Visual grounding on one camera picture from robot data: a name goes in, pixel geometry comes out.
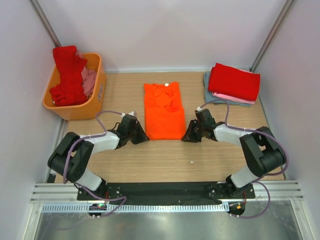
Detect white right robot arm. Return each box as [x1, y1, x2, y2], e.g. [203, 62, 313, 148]
[181, 109, 287, 198]

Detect left corner aluminium post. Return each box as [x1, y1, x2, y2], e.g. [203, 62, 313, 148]
[29, 0, 62, 47]

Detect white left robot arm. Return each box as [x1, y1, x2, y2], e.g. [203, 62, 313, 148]
[47, 114, 150, 200]

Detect corner aluminium post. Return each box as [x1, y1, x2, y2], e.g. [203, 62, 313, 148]
[249, 0, 297, 73]
[29, 0, 62, 47]

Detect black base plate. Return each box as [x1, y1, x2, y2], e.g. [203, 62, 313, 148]
[91, 181, 256, 206]

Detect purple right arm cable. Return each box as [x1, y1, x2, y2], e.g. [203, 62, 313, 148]
[197, 99, 291, 220]

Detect aluminium frame rail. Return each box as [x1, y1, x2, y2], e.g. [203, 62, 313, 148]
[30, 180, 305, 204]

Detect folded red t shirt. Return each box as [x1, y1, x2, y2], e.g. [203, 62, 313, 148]
[208, 63, 261, 102]

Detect folded grey t shirt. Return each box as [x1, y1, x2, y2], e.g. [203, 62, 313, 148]
[203, 71, 251, 107]

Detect orange t shirt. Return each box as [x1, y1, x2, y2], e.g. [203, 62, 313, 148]
[143, 82, 186, 140]

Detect folded pink t shirt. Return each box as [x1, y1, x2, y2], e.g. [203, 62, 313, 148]
[212, 92, 255, 105]

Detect crumpled pink t shirt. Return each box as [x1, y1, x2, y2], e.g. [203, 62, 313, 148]
[75, 50, 97, 99]

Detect right corner aluminium post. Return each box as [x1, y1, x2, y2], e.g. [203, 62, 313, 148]
[249, 0, 297, 73]

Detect crumpled red t shirt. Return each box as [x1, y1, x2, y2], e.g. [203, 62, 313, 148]
[49, 45, 88, 107]

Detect white slotted cable duct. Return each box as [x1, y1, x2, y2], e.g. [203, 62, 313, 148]
[41, 202, 229, 214]

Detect orange plastic basket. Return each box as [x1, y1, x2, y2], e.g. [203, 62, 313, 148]
[42, 52, 107, 121]

